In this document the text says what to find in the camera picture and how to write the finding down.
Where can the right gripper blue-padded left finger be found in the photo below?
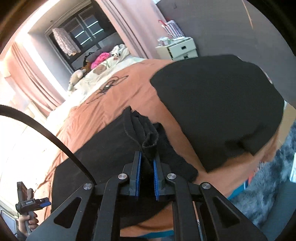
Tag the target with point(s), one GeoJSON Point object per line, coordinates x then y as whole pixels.
{"type": "Point", "coordinates": [134, 177]}

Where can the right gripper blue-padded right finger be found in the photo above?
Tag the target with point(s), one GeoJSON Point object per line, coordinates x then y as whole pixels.
{"type": "Point", "coordinates": [159, 179]}

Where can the black pants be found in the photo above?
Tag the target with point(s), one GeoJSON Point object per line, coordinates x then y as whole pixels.
{"type": "Point", "coordinates": [208, 111]}

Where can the person's left hand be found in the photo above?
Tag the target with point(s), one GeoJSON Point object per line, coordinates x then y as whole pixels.
{"type": "Point", "coordinates": [25, 223]}

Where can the orange fleece blanket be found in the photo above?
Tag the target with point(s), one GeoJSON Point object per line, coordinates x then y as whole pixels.
{"type": "Point", "coordinates": [129, 92]}

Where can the grey shaggy rug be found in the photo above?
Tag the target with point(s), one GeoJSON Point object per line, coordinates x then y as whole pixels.
{"type": "Point", "coordinates": [257, 200]}

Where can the white bed sheet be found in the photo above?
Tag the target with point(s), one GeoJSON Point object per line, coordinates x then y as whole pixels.
{"type": "Point", "coordinates": [88, 85]}

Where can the beige plush toy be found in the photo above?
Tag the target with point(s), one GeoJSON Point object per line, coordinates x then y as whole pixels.
{"type": "Point", "coordinates": [75, 78]}

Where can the pink plush cushion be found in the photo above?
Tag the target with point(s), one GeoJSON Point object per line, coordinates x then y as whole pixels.
{"type": "Point", "coordinates": [101, 58]}

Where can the bear print pillow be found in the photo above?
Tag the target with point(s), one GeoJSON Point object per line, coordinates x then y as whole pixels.
{"type": "Point", "coordinates": [117, 54]}

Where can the white drawer nightstand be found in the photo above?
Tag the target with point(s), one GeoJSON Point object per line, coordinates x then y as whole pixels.
{"type": "Point", "coordinates": [178, 50]}

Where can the hanging floral garment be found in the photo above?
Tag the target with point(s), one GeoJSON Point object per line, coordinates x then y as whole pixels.
{"type": "Point", "coordinates": [65, 42]}

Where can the striped gift bag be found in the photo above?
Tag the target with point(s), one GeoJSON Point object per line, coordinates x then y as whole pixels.
{"type": "Point", "coordinates": [172, 29]}

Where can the pink curtain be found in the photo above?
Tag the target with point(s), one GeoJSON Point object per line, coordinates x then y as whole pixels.
{"type": "Point", "coordinates": [35, 76]}

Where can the dark window frame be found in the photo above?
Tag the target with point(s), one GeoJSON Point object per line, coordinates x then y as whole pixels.
{"type": "Point", "coordinates": [90, 30]}

